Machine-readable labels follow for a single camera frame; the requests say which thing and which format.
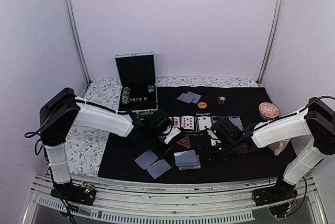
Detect red patterned round tin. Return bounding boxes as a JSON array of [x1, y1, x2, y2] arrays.
[[258, 102, 280, 121]]

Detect red dice row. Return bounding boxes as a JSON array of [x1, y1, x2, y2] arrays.
[[129, 97, 147, 103]]

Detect aluminium poker chip case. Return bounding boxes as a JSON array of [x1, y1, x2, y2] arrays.
[[115, 51, 158, 115]]

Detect orange big blind button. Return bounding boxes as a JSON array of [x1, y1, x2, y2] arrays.
[[197, 102, 207, 109]]

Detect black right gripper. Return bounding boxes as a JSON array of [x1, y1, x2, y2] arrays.
[[200, 139, 237, 164]]

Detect right aluminium frame post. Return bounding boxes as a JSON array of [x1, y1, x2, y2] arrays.
[[256, 0, 284, 86]]

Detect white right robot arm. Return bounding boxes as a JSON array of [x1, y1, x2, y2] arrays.
[[209, 95, 334, 201]]

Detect red triangle all-in marker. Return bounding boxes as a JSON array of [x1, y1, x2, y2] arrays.
[[177, 137, 191, 149]]

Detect long poker chip stack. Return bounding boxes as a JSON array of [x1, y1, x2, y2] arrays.
[[121, 87, 130, 104]]

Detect face-up clubs card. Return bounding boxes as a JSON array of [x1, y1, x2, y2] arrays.
[[197, 116, 212, 131]]

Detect short poker chip stack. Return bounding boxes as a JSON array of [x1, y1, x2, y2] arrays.
[[147, 85, 155, 93]]

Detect left aluminium frame post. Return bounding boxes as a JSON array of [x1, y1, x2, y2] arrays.
[[64, 0, 92, 85]]

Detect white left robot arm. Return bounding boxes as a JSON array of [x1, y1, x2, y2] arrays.
[[38, 87, 181, 200]]

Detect orange black poker chips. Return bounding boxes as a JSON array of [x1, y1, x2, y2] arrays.
[[217, 96, 226, 105]]

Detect floral white tablecloth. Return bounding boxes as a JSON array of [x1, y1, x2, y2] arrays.
[[65, 76, 259, 176]]

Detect cream ribbed mug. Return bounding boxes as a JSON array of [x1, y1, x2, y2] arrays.
[[268, 139, 290, 156]]

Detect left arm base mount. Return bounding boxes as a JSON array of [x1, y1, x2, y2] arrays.
[[50, 179, 96, 206]]

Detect blue patterned card deck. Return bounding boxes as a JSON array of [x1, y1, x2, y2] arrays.
[[174, 150, 201, 170]]

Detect aluminium frame post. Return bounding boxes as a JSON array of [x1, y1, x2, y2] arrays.
[[64, 0, 92, 85], [256, 0, 284, 86]]

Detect black poker mat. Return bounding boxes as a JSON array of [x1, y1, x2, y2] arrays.
[[98, 86, 296, 184]]

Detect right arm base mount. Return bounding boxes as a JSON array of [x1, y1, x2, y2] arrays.
[[251, 177, 297, 206]]

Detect face-up king card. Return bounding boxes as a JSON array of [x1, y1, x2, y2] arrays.
[[171, 117, 181, 128]]

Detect face-up diamonds card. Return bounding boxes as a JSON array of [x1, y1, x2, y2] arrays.
[[181, 116, 196, 131]]

